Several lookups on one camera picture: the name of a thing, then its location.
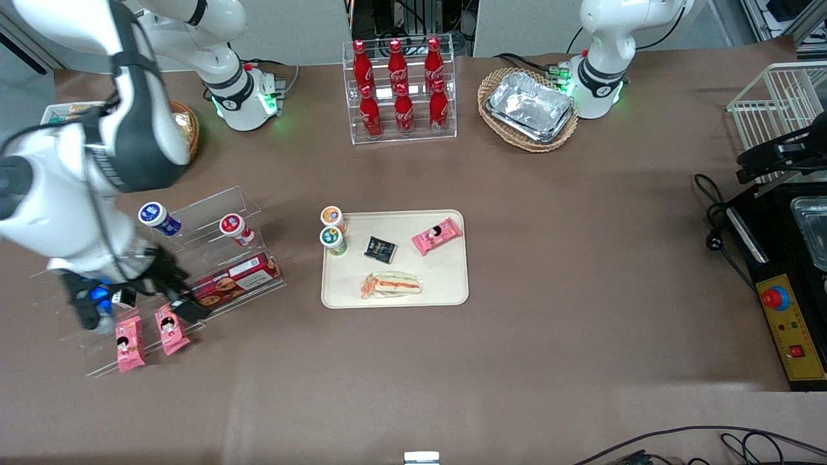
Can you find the light wicker foil-tray basket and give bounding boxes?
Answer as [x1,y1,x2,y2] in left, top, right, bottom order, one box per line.
[477,67,579,153]

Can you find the white wire basket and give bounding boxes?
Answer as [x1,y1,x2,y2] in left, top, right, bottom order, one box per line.
[727,61,827,185]

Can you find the clear bag of beige snacks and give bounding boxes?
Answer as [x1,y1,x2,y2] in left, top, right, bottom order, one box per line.
[171,111,193,148]

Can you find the brown wicker snack basket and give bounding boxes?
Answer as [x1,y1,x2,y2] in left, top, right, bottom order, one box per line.
[169,101,200,162]

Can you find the beige plastic serving tray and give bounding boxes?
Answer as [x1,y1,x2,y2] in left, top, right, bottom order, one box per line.
[321,209,470,309]

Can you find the black machine with yellow panel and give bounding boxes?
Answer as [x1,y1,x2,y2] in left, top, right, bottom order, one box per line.
[727,181,827,393]

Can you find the red emergency stop button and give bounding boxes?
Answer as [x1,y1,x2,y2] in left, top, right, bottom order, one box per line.
[761,285,790,312]

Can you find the orange lid cup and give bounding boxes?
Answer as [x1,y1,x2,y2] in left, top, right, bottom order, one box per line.
[320,205,347,234]

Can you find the green lid cup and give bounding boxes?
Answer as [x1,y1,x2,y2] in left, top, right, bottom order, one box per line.
[319,226,348,258]

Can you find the white rectangular snack tray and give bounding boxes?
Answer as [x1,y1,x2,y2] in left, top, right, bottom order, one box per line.
[40,101,98,127]

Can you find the clear acrylic tiered stand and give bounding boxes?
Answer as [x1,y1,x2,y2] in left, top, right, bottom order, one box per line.
[29,185,288,378]

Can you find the red lid cup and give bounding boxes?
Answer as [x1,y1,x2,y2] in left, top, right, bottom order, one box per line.
[218,213,256,247]

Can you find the triangle sandwich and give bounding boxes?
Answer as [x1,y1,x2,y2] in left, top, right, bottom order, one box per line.
[361,271,424,300]

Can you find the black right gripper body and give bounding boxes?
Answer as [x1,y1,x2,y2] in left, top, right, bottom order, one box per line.
[126,245,192,302]

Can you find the black snack packet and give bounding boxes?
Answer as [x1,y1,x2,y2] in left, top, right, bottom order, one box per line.
[363,236,397,265]

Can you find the black arm base cable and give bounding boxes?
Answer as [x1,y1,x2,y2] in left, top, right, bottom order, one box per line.
[494,52,585,81]

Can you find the pink snack pack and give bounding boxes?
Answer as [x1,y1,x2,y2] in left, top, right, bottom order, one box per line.
[114,315,147,374]
[412,217,463,257]
[154,302,191,356]

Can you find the blue lid cup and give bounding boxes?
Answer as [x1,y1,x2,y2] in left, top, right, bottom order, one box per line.
[138,201,183,237]

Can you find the clear acrylic bottle rack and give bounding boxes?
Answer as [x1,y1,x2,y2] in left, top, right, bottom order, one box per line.
[342,40,457,145]

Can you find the red cookie box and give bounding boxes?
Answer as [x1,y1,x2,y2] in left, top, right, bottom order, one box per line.
[187,252,283,309]

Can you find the black equipment rack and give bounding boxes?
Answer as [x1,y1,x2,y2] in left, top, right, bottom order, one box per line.
[349,0,479,56]

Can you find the red cola bottle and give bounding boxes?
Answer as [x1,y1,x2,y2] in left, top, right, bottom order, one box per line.
[394,83,415,135]
[352,40,375,91]
[424,37,445,88]
[359,84,383,138]
[388,39,409,91]
[429,79,450,133]

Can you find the black power cable with plug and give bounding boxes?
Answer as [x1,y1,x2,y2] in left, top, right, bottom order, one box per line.
[693,173,757,291]

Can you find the stack of foil trays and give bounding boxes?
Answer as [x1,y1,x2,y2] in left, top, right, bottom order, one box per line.
[486,71,576,144]

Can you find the black floor cables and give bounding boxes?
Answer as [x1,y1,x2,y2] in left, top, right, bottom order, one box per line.
[572,426,827,465]

